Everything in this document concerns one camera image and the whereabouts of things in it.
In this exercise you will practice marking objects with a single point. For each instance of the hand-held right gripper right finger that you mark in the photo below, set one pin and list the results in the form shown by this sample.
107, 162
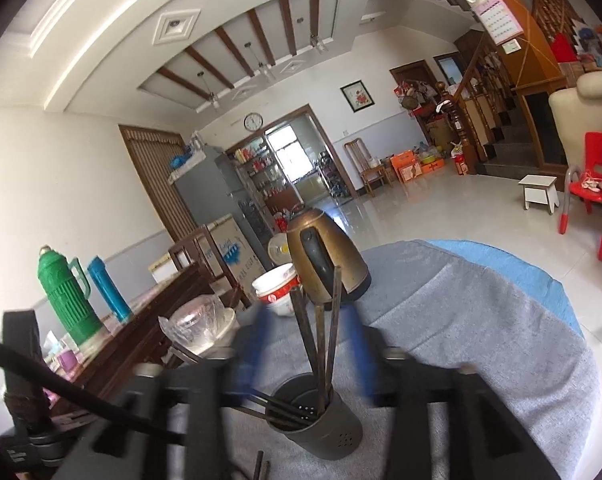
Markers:
363, 360

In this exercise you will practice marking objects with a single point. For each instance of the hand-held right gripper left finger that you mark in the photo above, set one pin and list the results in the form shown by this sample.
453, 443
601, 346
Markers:
256, 355

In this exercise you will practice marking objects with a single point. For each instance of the bunch of dark chopsticks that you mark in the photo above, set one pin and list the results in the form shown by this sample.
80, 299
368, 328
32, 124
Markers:
335, 310

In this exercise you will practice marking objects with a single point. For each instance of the dark metal chopstick holder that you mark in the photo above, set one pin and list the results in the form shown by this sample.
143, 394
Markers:
331, 435

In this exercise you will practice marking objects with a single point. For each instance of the purple cup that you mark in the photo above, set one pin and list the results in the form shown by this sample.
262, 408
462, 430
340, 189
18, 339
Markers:
66, 360

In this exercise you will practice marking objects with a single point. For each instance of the green thermos jug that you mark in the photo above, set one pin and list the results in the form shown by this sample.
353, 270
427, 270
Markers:
66, 295

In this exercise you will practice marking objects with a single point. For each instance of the grey tablecloth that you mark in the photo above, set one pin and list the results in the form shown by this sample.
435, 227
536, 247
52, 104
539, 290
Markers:
456, 320

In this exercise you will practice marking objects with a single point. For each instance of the blue thermos jug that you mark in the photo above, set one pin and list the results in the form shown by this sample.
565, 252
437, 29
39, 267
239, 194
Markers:
108, 290

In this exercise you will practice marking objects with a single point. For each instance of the small white fan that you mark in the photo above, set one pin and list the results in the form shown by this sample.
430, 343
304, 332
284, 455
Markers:
278, 250

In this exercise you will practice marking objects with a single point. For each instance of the bronze electric kettle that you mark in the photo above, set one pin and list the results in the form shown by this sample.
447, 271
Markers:
341, 250

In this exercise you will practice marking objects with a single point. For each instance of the dark carved wooden sideboard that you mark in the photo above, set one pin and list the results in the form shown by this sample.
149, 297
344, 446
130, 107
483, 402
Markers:
146, 320

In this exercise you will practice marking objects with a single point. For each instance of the dark wooden chair back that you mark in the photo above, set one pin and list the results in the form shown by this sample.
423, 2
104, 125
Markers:
186, 245

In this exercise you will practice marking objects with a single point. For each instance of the blue table cover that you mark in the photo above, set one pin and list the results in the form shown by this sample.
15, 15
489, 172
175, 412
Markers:
506, 270

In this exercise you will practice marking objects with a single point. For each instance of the grey refrigerator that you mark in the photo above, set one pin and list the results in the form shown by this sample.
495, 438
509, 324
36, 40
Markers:
206, 190

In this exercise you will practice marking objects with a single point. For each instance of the shelf of bottles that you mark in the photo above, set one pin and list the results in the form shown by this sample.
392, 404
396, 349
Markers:
261, 170

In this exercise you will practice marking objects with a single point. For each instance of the orange cardboard box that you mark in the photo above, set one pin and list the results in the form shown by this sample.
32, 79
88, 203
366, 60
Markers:
406, 167
432, 165

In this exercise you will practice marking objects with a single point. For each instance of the brown door curtain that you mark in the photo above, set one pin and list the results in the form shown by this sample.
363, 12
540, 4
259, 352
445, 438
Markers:
156, 175

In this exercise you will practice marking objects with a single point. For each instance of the brown wooden chair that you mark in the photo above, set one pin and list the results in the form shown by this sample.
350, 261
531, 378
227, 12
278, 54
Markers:
356, 152

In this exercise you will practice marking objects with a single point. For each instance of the red and white box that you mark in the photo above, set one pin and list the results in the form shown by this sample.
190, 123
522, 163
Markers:
460, 160

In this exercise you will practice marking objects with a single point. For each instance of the white step stool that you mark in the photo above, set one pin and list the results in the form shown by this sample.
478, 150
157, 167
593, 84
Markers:
538, 182

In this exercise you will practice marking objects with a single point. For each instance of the wooden stair railing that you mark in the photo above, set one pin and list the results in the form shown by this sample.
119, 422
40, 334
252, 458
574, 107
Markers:
456, 125

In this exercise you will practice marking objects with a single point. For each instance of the pendant ceiling lamp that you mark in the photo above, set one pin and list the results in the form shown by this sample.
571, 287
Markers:
318, 41
212, 95
265, 67

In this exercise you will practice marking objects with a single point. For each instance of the red child chair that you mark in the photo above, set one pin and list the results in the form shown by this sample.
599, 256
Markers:
593, 160

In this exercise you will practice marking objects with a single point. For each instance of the cream sofa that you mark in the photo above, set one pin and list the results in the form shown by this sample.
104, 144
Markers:
576, 110

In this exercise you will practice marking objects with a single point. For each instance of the round wall clock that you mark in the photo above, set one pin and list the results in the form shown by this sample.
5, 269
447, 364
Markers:
253, 122

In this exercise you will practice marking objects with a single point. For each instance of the framed wall picture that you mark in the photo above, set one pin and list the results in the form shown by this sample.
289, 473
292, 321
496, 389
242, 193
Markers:
357, 96

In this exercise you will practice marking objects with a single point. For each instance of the pink wall calendar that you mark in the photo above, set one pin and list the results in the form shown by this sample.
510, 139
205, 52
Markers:
498, 20

